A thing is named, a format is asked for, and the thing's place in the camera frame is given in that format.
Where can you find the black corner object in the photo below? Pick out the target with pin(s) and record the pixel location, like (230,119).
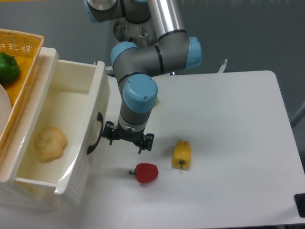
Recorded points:
(300,204)

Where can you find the yellow toy bell pepper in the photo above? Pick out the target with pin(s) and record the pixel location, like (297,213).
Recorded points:
(181,158)

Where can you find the red toy bell pepper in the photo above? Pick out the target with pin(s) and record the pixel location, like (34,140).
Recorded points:
(145,173)

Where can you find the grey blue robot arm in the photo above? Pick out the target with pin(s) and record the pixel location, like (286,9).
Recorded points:
(135,67)

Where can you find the white table clamp bracket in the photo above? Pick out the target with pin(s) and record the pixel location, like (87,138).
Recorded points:
(223,66)

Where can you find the toy bread bun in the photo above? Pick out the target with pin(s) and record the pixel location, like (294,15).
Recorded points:
(49,143)

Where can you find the white drawer cabinet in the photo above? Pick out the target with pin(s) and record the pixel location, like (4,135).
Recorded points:
(16,144)

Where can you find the white plate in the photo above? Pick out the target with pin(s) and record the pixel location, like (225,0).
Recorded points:
(5,108)

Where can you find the green toy bell pepper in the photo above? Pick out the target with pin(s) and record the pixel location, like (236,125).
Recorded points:
(9,70)

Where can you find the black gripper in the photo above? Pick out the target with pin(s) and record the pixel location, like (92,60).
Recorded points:
(112,132)

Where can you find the yellow woven basket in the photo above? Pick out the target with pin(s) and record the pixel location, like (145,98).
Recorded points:
(25,48)

